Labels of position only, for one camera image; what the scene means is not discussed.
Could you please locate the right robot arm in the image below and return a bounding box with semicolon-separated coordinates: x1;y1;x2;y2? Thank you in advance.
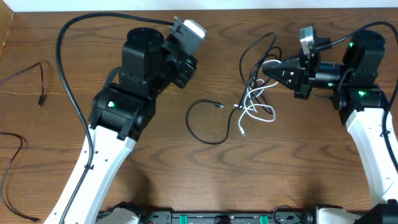
262;27;397;223

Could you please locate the cardboard side panel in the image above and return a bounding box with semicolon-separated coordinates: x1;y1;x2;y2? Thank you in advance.
0;0;14;56

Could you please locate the white USB cable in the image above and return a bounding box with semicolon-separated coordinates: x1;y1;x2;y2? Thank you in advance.
233;58;283;137

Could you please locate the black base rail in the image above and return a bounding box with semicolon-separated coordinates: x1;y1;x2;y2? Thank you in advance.
96;202;315;224

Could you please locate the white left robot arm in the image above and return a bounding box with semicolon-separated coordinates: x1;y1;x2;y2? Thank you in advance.
46;24;206;223

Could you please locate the black USB-C cable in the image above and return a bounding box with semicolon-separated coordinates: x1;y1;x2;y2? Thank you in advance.
0;61;45;223

